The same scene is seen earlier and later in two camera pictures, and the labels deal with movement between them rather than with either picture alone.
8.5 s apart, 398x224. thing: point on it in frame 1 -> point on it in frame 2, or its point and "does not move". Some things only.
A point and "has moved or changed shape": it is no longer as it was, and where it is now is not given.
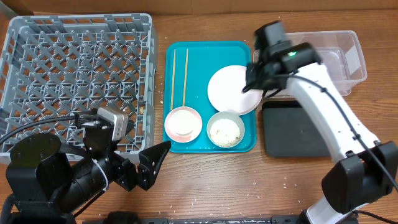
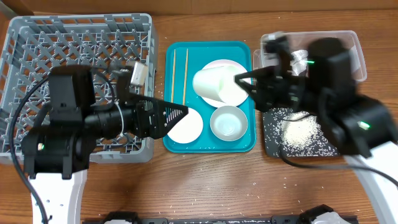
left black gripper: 127,178 -> 142,129
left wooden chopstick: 173,84 does not move
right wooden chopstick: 186,62 does not move
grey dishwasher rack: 53,66 does not move
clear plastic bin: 339,53 does not move
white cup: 183,124 -> 219,83
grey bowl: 226,129 has moved or changed shape
